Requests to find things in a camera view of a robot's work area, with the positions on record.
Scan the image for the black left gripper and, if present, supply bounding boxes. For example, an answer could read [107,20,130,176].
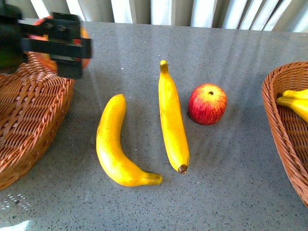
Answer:
[0,3,92,79]

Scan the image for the yellowish red apple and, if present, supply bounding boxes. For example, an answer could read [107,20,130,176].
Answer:
[28,15,90,73]

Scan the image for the curved yellow banana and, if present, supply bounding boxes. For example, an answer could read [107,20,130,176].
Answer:
[96,94,162,187]

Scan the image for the long straight yellow banana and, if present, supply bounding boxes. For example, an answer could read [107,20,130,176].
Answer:
[158,60,190,175]

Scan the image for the dark red apple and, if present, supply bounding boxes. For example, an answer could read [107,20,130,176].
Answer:
[188,83,228,126]

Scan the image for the left brown wicker basket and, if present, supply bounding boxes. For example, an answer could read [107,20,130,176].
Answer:
[0,52,75,189]

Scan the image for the brown wicker basket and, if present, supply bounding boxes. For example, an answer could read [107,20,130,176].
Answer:
[0,52,75,189]
[261,61,308,205]

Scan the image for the grey white pleated curtain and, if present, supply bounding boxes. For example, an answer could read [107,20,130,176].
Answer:
[7,0,308,33]

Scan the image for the right brown wicker basket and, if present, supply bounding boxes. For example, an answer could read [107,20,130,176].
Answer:
[261,61,308,205]

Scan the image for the rear yellow banana in basket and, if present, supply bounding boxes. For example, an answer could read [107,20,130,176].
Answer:
[282,89,308,100]

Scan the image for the yellow banana in basket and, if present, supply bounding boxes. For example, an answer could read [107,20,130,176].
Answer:
[276,97,308,122]
[282,89,308,100]

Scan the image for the front yellow banana in basket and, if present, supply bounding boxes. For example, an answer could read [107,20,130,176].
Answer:
[276,97,308,122]

